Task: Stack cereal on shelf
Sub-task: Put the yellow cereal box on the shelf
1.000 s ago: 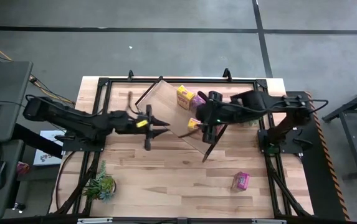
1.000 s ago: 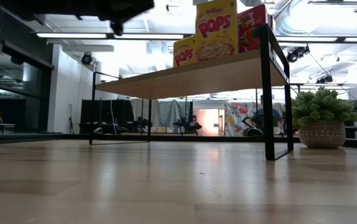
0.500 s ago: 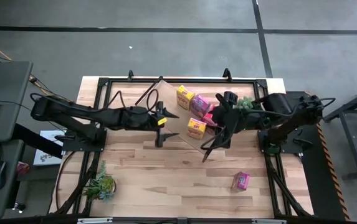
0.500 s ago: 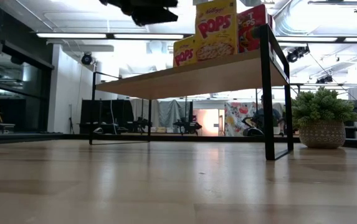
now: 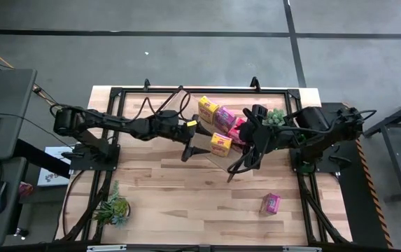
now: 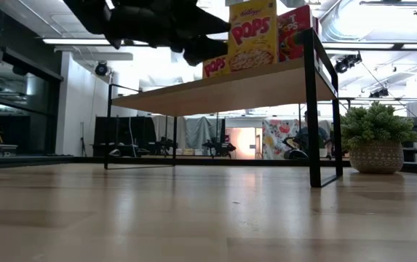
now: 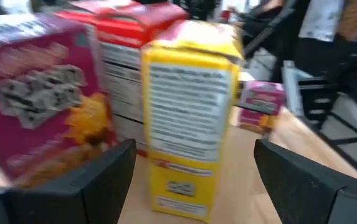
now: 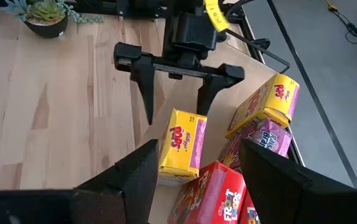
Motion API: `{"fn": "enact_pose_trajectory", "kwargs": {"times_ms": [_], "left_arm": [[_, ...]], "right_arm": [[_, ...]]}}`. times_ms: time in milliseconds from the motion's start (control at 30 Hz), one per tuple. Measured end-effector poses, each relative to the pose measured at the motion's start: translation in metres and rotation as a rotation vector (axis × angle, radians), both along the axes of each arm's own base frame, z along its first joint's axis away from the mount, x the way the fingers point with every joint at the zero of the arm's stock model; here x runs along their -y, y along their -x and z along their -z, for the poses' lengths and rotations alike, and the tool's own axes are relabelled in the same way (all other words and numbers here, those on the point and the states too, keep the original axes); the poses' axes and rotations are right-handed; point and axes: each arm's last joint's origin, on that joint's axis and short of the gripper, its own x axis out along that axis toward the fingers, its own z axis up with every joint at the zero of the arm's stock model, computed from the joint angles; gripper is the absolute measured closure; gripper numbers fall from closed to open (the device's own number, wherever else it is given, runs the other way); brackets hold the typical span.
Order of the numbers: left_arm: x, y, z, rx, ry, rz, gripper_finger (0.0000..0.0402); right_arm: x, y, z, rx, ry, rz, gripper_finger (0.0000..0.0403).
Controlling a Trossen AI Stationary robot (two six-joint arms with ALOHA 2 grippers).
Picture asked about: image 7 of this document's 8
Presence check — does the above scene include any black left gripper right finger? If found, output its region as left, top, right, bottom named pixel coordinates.
left=254, top=139, right=345, bottom=224

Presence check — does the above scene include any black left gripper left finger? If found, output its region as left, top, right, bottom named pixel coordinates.
left=6, top=139, right=138, bottom=224

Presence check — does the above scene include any red Froot Loops cereal box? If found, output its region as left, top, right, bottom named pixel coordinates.
left=55, top=0, right=189, bottom=156
left=237, top=80, right=287, bottom=135

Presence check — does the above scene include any yellow Corn Pops cereal box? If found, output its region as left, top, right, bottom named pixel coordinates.
left=141, top=20, right=244, bottom=223

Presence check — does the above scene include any purple Raisin Bran cereal box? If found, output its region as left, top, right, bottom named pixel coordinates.
left=0, top=14, right=118, bottom=189

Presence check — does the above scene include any black chair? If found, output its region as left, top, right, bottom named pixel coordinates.
left=243, top=6, right=296, bottom=58

